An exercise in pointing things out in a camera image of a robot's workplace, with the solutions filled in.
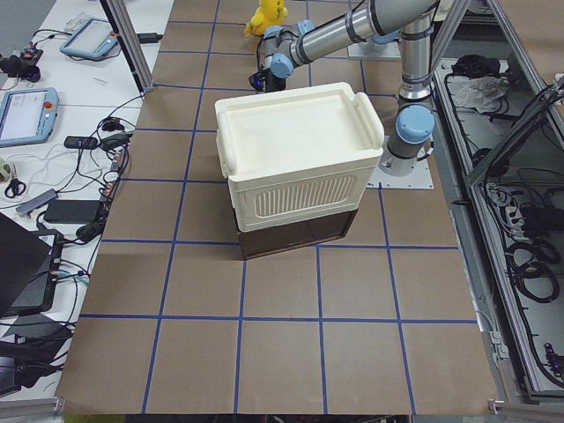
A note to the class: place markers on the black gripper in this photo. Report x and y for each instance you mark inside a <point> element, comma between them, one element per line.
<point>274,82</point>

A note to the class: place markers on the dark brown wooden drawer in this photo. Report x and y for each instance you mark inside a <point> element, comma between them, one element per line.
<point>277,239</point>

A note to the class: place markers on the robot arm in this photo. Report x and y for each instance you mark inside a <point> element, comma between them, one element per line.
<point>414,32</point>

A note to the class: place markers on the yellow plush dinosaur toy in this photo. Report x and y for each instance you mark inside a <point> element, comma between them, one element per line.
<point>268,13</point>

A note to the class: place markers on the cream plastic storage box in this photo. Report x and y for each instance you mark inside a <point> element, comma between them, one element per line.
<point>299,154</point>

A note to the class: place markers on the teach pendant far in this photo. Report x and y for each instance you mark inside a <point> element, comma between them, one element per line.
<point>92,41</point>

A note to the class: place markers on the teach pendant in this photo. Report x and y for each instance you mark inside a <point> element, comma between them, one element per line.
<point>92,41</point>
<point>28,116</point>

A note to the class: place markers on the teach pendant near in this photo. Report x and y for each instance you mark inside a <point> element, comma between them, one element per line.
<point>28,116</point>

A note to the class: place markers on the black power adapter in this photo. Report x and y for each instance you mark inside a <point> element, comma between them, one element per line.
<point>72,211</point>

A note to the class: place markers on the scissors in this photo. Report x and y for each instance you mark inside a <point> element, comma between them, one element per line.
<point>15,188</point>

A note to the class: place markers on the black laptop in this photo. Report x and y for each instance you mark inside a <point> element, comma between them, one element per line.
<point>29,261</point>

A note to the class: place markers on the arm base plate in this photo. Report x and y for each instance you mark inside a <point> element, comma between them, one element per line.
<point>405,176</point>
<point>375,51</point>

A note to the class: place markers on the aluminium frame post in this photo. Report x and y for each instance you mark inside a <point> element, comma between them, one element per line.
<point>119,19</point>

